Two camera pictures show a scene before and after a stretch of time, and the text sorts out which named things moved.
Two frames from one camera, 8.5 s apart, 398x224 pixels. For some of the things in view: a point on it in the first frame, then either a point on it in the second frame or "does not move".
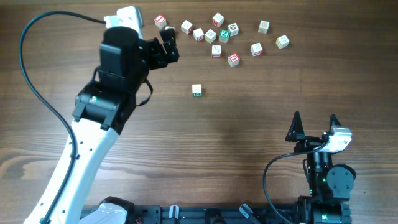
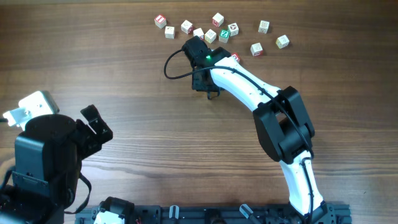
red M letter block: x=217 y=20 does not move
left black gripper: x=157 y=50 → x=92 y=142
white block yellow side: x=210 y=36 does not move
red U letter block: x=233 y=60 does not move
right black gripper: x=296 y=134 → x=196 y=85
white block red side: x=186 y=27 does not move
